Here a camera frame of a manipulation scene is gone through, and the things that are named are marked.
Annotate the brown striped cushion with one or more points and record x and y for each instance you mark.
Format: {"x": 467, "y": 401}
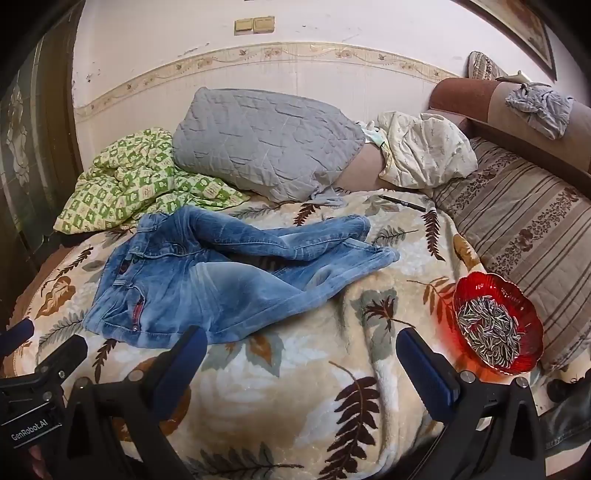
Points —
{"x": 531, "y": 221}

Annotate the red glass bowl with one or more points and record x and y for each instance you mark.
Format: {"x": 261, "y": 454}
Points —
{"x": 465, "y": 295}

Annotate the small patterned pillow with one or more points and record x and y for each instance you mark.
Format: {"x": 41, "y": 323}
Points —
{"x": 485, "y": 67}

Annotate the beige bolster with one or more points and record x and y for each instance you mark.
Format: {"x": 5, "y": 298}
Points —
{"x": 362, "y": 168}

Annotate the green checkered cloth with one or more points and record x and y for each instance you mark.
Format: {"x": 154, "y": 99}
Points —
{"x": 129, "y": 184}

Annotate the grey dolphin figurine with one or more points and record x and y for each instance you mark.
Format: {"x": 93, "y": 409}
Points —
{"x": 517, "y": 77}

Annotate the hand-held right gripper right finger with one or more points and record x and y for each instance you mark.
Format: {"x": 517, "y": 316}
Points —
{"x": 425, "y": 371}

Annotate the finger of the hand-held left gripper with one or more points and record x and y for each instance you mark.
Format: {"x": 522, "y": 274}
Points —
{"x": 18, "y": 333}
{"x": 62, "y": 355}

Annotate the brown sofa armrest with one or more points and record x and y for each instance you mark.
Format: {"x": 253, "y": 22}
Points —
{"x": 461, "y": 97}

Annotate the beige light switch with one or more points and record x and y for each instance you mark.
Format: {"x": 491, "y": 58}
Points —
{"x": 263, "y": 24}
{"x": 243, "y": 26}

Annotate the grey quilted pillow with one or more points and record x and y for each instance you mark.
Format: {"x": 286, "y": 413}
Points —
{"x": 263, "y": 138}

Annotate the blue denim pants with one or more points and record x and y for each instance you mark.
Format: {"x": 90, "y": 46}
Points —
{"x": 207, "y": 286}

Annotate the cream floral pillow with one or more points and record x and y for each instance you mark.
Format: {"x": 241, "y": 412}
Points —
{"x": 429, "y": 147}

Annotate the dark cloth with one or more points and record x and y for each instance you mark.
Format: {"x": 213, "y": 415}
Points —
{"x": 569, "y": 438}

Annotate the wooden glass door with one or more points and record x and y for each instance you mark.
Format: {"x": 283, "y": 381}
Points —
{"x": 27, "y": 138}

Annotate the framed wall picture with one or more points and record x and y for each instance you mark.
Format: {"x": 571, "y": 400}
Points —
{"x": 531, "y": 27}

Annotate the grey crumpled cloth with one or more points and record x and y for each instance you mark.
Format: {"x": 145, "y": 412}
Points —
{"x": 540, "y": 110}

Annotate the heap of sunflower seeds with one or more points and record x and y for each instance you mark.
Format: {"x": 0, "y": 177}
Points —
{"x": 489, "y": 328}

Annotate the black pen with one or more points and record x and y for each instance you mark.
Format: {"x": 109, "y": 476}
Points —
{"x": 401, "y": 201}

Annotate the leaf print blanket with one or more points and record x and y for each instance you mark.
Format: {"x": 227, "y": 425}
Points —
{"x": 300, "y": 392}

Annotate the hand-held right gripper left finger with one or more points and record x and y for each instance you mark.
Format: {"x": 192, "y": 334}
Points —
{"x": 179, "y": 367}

